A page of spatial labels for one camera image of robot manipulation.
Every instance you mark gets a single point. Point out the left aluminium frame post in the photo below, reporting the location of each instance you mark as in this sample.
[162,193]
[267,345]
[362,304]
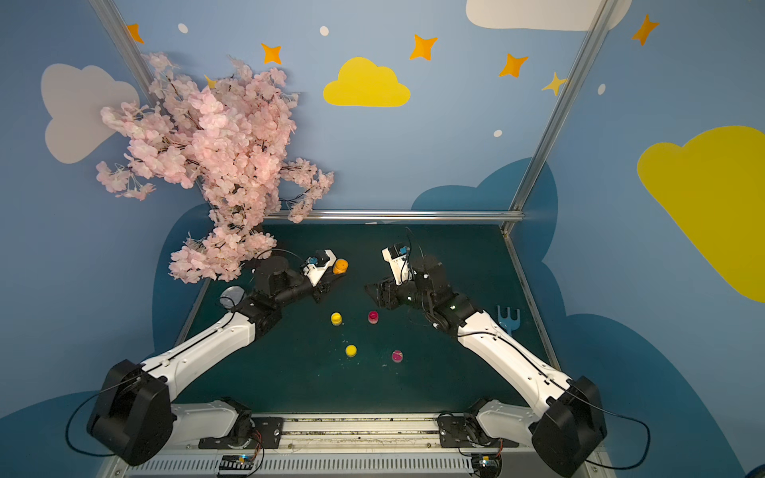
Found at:
[112,20]

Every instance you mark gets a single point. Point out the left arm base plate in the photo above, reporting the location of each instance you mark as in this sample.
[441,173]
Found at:
[266,433]

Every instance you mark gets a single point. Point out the right electronics board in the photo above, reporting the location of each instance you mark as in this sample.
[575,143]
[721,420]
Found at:
[485,466]

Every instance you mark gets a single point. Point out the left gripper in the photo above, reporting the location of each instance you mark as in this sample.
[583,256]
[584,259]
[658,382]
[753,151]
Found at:
[323,285]

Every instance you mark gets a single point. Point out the pink cherry blossom tree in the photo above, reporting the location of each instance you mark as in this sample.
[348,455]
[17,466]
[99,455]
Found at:
[228,139]

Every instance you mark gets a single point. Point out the left electronics board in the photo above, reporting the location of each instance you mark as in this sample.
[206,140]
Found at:
[238,465]

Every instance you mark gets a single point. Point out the blue garden fork wooden handle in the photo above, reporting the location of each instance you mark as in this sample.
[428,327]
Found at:
[509,319]

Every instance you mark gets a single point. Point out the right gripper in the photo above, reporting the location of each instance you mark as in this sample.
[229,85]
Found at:
[389,293]

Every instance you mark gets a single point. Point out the electronics board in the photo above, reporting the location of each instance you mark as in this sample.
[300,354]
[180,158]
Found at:
[238,465]
[485,466]

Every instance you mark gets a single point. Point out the horizontal aluminium frame bar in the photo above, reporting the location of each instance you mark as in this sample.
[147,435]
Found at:
[417,216]

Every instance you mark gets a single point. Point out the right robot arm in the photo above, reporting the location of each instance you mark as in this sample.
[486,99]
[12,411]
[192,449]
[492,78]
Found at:
[562,419]

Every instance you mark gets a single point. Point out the aluminium frame post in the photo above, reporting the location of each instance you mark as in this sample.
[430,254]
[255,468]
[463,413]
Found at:
[112,20]
[578,74]

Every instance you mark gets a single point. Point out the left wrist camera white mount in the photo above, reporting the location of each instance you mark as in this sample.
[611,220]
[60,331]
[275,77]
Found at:
[318,264]

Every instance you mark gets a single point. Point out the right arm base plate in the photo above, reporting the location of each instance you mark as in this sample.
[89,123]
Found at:
[464,431]

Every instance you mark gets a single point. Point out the orange paint jar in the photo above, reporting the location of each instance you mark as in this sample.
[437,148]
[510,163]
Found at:
[340,267]

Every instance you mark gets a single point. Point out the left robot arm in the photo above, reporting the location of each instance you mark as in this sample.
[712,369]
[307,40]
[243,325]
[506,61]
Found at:
[135,415]

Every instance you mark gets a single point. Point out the right aluminium frame post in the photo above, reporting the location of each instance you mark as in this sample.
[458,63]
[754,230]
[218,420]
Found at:
[578,74]

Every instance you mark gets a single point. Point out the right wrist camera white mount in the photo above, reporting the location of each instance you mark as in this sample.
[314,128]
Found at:
[398,257]

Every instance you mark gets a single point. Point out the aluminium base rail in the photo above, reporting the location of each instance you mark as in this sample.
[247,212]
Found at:
[341,445]

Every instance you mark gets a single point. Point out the silver metal can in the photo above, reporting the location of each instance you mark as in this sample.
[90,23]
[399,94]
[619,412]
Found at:
[231,297]

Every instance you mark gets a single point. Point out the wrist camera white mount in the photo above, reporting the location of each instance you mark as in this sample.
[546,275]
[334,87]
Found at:
[318,264]
[398,257]

